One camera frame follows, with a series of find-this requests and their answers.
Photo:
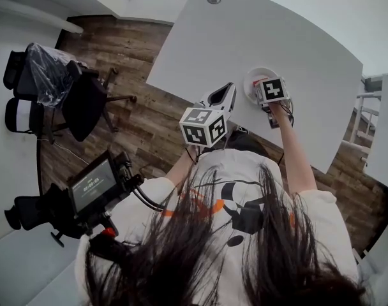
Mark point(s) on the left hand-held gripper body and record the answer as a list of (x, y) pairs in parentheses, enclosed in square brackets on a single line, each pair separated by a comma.
[(200, 126)]

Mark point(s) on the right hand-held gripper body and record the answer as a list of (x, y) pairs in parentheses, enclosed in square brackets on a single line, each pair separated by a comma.
[(272, 91)]

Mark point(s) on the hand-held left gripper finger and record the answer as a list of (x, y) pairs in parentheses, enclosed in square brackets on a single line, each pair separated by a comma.
[(233, 99), (205, 100)]

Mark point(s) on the small red object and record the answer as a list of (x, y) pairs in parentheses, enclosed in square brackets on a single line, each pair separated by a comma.
[(256, 82)]

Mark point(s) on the white round plate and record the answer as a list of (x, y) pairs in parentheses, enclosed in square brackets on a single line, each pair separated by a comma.
[(261, 72)]

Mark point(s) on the person's right forearm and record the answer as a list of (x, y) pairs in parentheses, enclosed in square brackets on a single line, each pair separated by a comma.
[(296, 158)]

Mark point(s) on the person's left forearm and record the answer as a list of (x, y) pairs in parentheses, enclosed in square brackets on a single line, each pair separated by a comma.
[(181, 171)]

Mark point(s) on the person's dark trousers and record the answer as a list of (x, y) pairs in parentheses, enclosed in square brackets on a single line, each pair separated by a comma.
[(245, 142)]

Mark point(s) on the person's white printed shirt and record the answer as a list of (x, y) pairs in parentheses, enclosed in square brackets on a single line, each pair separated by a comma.
[(242, 161)]

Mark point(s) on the white table with grommet hole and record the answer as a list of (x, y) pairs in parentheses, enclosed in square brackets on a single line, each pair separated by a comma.
[(245, 37)]

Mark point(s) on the black plastic-wrapped office chair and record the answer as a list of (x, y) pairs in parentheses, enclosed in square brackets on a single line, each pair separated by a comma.
[(85, 107)]

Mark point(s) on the white table with crossed legs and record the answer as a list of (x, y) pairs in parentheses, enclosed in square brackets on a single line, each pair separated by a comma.
[(387, 132)]

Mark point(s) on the black monitor screen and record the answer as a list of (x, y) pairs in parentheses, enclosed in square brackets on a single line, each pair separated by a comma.
[(92, 186)]

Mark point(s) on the black and white folding chair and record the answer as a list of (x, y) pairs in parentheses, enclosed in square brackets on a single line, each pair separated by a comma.
[(21, 115)]

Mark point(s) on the black monitor mount rig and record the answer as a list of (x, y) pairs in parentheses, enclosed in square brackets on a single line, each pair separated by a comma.
[(127, 171)]

